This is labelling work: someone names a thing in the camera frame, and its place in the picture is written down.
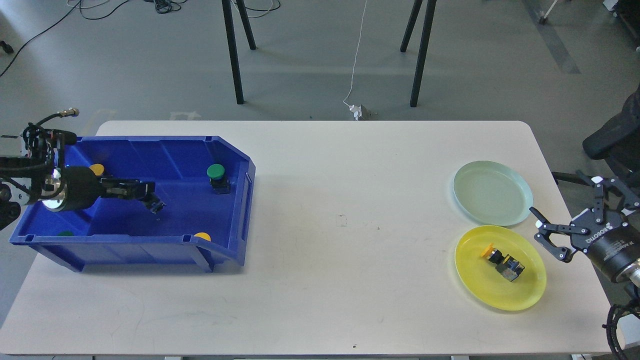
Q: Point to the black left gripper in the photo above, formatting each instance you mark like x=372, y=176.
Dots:
x=82, y=188

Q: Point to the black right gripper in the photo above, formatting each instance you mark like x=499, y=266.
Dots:
x=610, y=245

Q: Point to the yellow push button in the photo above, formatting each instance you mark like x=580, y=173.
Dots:
x=506, y=265

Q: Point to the green push button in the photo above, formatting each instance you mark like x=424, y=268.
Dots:
x=218, y=179
x=154, y=205

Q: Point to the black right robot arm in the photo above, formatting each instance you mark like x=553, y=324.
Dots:
x=555, y=238

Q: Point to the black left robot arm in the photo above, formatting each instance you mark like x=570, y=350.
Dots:
x=40, y=174

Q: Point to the yellow button at bin back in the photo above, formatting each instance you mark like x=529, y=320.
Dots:
x=98, y=169

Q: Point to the yellow button at bin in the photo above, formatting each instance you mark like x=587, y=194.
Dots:
x=203, y=235
x=98, y=169

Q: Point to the yellow button at bin front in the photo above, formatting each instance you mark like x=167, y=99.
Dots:
x=203, y=235

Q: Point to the yellow plate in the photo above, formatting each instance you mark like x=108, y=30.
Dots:
x=481, y=279

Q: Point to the light green plate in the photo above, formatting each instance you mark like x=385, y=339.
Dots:
x=491, y=193

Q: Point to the blue plastic bin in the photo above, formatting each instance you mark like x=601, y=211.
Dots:
x=124, y=232

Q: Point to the black tripod left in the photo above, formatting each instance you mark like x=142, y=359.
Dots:
x=227, y=8

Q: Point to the black tripod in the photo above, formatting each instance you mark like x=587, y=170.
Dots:
x=227, y=8
x=428, y=21

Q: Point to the black tripod right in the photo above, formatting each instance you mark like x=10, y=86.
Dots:
x=428, y=21

